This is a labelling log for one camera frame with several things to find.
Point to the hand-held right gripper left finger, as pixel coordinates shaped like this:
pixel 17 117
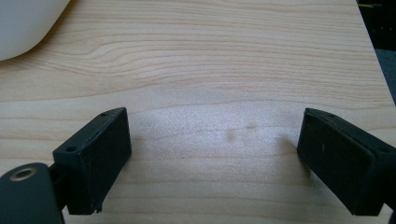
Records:
pixel 93 161

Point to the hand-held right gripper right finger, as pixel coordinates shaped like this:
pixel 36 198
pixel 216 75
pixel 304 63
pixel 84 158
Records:
pixel 345 161

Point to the white plastic basket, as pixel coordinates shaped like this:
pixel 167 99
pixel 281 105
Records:
pixel 21 25

